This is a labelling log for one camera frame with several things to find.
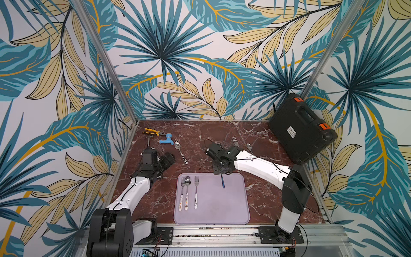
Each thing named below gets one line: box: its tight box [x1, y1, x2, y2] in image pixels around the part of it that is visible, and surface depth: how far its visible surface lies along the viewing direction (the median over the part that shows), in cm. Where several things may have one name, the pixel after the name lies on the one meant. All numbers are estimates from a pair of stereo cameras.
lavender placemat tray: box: [173, 172, 250, 225], surface depth 84 cm
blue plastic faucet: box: [158, 132, 174, 146], surface depth 109 cm
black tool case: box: [268, 93, 338, 166], surface depth 91 cm
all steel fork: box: [232, 135, 240, 148], surface depth 109 cm
